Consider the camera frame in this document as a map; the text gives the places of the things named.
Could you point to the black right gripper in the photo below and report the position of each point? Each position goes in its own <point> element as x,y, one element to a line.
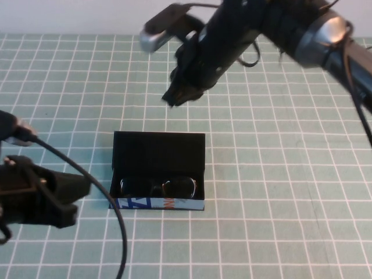
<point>197,67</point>

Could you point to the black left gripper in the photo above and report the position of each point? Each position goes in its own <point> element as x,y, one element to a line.
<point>20,203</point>

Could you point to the black glasses case printed sides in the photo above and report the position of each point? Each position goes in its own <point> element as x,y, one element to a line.
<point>157,151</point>

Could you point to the black framed glasses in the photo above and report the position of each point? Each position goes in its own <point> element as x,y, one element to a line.
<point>180,189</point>

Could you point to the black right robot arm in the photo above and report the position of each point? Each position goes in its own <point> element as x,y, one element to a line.
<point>290,29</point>

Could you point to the green checked tablecloth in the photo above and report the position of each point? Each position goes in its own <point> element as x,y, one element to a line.
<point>261,174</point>

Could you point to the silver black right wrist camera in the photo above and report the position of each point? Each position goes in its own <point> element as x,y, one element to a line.
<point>154,40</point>

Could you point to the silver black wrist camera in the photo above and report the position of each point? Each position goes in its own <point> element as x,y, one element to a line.
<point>154,40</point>
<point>8,125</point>

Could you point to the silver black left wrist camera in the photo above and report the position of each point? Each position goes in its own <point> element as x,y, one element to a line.
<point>8,125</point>

